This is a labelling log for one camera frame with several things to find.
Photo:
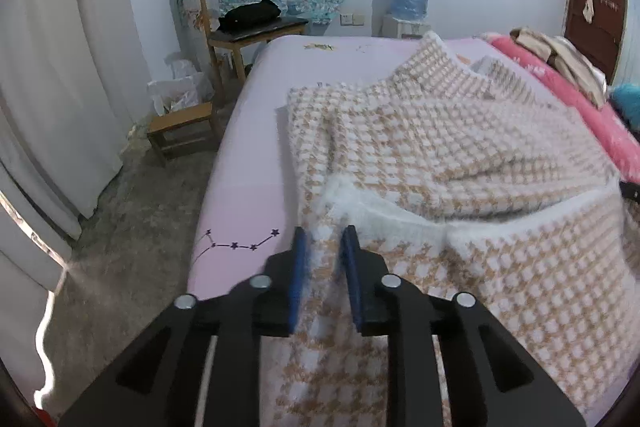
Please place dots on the beige white houndstooth coat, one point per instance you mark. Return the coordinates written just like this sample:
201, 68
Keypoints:
450, 147

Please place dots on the wooden chair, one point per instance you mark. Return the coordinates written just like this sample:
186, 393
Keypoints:
204, 7

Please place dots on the white hanging sock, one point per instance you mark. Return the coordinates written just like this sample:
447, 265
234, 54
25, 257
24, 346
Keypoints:
588, 8

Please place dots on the white water dispenser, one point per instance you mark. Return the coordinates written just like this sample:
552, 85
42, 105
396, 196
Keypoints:
395, 28

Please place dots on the beige clothes pile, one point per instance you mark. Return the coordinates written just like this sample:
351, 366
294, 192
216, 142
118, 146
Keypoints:
570, 62

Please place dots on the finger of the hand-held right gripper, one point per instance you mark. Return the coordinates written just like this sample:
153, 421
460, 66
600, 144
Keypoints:
631, 191

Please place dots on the brown wooden door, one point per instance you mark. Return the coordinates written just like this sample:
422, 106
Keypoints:
607, 37

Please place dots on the red box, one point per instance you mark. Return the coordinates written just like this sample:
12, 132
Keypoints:
45, 417

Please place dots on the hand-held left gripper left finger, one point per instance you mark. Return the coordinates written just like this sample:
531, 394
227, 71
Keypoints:
299, 277

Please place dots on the white curtain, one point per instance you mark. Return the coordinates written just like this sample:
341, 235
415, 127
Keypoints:
50, 57

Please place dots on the small wooden stool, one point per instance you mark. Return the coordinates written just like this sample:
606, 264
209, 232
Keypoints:
180, 117

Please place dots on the white plastic bag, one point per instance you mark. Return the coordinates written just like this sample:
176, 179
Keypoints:
185, 87

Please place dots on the black bag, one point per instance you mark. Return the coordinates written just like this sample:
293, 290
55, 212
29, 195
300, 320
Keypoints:
250, 13

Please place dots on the pink floral blanket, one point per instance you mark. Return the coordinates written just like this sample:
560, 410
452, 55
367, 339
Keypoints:
600, 122

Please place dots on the wall socket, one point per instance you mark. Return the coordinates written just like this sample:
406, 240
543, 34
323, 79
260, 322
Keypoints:
352, 19

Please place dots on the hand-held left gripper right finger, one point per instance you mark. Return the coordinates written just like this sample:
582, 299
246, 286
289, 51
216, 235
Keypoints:
350, 277

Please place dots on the teal fluffy cloth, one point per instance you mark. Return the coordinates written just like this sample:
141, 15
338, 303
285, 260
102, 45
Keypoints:
627, 107

